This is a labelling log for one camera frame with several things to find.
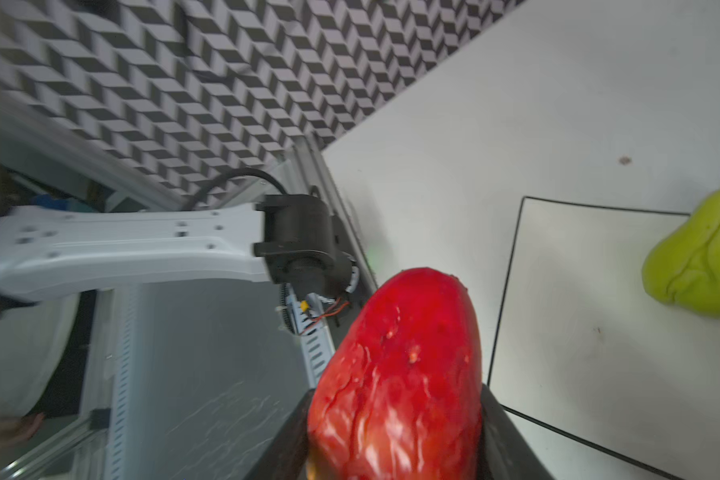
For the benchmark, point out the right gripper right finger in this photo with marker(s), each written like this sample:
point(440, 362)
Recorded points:
point(503, 453)

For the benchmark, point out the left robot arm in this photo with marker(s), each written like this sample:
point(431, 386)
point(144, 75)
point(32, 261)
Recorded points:
point(49, 258)

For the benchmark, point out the green fake pear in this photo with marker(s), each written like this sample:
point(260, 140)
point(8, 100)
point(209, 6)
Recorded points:
point(683, 270)

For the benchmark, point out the aluminium front rail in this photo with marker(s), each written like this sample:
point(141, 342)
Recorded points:
point(173, 380)

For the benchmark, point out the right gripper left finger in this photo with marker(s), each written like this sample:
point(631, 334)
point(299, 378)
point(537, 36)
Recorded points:
point(286, 455)

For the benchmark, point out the white square mat black border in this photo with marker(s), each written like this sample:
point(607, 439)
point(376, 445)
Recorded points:
point(580, 347)

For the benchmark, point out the red fake fruit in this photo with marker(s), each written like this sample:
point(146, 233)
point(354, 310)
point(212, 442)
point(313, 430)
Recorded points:
point(400, 398)

